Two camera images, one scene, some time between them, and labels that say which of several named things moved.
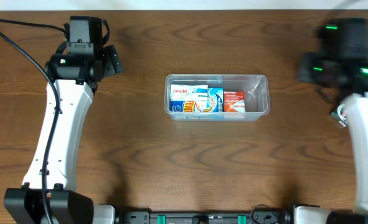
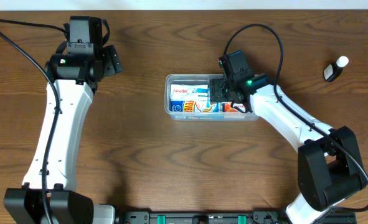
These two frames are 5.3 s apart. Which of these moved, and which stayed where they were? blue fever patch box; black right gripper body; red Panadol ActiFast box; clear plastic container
Moved: black right gripper body
Stayed: blue fever patch box; clear plastic container; red Panadol ActiFast box
